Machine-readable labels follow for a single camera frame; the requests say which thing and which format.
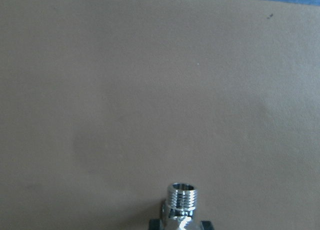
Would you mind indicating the chrome angle valve fitting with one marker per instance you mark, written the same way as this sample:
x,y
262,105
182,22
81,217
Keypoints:
x,y
179,208

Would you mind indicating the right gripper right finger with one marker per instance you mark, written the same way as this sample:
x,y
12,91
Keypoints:
x,y
206,225

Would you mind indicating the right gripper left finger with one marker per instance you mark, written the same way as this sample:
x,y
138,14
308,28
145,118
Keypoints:
x,y
156,224

